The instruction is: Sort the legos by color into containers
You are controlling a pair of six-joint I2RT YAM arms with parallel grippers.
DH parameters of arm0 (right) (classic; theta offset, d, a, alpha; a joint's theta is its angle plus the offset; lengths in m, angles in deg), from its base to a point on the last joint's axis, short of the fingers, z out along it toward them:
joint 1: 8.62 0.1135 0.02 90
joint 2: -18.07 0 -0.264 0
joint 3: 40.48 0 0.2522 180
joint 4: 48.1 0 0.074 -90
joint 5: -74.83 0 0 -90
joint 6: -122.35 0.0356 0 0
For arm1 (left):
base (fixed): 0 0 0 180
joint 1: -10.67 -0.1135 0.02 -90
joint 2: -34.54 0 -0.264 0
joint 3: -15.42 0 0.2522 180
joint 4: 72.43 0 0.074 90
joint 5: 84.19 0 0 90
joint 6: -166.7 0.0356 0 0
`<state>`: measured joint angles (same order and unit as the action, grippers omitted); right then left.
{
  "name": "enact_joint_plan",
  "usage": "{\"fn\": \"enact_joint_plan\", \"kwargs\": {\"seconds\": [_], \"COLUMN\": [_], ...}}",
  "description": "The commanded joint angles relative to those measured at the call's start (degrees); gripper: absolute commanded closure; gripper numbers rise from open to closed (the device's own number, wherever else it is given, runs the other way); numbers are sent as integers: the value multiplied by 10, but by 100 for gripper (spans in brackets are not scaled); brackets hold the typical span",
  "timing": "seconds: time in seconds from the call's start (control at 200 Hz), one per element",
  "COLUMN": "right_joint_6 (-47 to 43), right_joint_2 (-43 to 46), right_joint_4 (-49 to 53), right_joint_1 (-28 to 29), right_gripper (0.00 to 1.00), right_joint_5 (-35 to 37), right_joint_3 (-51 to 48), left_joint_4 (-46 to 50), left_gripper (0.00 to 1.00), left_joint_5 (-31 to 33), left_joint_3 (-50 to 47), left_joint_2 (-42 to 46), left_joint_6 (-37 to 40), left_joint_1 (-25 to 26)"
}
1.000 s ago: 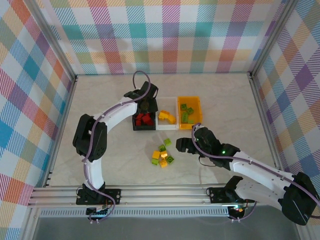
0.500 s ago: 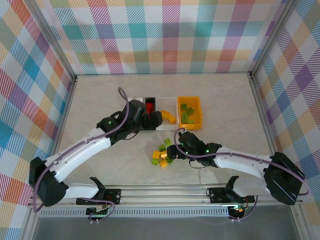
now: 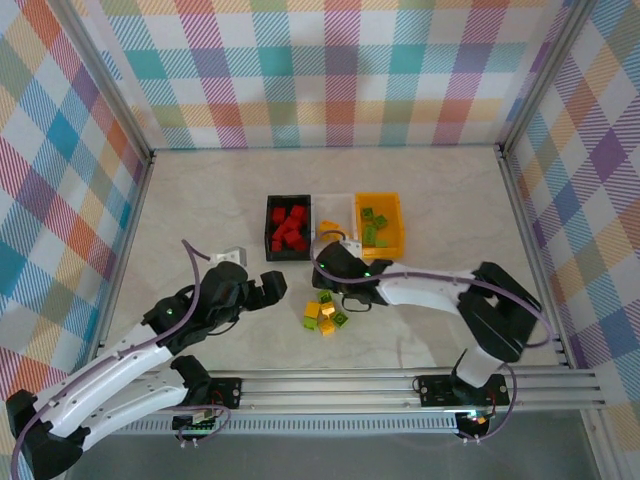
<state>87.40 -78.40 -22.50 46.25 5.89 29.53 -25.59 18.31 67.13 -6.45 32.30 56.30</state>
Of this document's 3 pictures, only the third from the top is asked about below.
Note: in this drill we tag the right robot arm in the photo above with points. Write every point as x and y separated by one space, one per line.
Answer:
425 295

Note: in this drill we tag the small circuit board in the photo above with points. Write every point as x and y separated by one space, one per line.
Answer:
475 422
197 425

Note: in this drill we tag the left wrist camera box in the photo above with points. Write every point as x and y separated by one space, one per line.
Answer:
230 256

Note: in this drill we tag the aluminium mounting rail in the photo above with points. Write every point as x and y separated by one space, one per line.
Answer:
325 390

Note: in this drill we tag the aluminium frame post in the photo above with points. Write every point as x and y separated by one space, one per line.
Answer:
544 75
111 85

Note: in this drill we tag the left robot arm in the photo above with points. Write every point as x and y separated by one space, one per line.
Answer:
115 380

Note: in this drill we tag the white translucent plastic bin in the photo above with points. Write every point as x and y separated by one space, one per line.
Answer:
335 207

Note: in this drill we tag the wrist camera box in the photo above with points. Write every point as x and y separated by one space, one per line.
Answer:
230 256
354 248

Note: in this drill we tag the orange plastic bin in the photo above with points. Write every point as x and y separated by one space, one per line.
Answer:
392 235

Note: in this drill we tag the aluminium side rail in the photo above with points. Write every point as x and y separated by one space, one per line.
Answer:
132 225
531 250

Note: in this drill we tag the black plastic bin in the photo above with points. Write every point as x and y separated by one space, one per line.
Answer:
269 235

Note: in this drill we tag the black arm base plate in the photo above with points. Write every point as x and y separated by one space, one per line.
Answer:
230 390
435 390

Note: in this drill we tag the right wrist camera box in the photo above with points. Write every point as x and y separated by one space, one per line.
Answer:
354 248

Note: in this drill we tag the green lego brick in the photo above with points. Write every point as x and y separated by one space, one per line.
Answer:
340 319
310 324
325 297
381 243
368 214
370 233
382 220

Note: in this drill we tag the yellow lego brick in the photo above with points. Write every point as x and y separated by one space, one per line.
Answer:
325 226
312 309
328 308
327 328
336 227

